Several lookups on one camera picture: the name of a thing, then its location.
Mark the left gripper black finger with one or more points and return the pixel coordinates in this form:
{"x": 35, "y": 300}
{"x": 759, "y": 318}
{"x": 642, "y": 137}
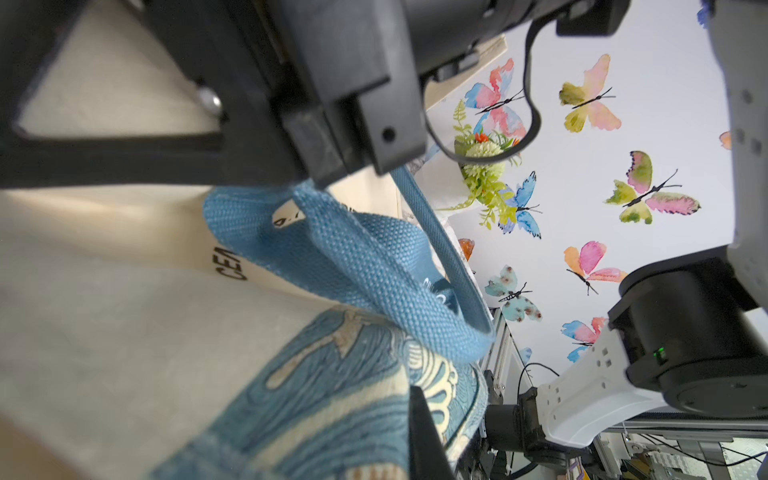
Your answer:
{"x": 427, "y": 458}

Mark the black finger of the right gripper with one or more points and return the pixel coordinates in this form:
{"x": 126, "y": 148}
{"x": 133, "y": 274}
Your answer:
{"x": 221, "y": 45}

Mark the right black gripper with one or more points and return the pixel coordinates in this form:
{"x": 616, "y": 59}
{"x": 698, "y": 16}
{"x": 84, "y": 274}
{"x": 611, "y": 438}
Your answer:
{"x": 321, "y": 89}

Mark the blue handled canvas tote bag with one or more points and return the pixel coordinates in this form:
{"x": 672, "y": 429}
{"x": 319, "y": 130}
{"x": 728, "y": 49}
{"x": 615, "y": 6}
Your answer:
{"x": 214, "y": 261}

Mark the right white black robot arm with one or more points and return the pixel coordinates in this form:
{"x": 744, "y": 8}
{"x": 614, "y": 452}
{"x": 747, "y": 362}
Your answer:
{"x": 678, "y": 312}

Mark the potted artificial flower plant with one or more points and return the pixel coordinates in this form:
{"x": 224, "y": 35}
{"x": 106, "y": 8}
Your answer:
{"x": 451, "y": 187}

